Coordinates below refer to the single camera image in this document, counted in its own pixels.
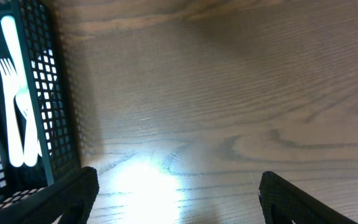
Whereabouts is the pale green fork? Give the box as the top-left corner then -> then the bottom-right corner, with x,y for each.
1,16 -> 29,96

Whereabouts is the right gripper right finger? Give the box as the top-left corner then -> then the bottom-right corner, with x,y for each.
259,171 -> 354,224

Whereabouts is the black plastic basket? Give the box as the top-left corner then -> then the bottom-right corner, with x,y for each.
0,1 -> 80,210

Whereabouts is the white fork straight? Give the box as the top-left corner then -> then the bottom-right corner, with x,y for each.
0,58 -> 24,167

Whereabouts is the white wide spoon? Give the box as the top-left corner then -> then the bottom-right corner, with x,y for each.
31,49 -> 64,156

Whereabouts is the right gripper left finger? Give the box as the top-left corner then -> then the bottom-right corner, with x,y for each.
0,167 -> 99,224

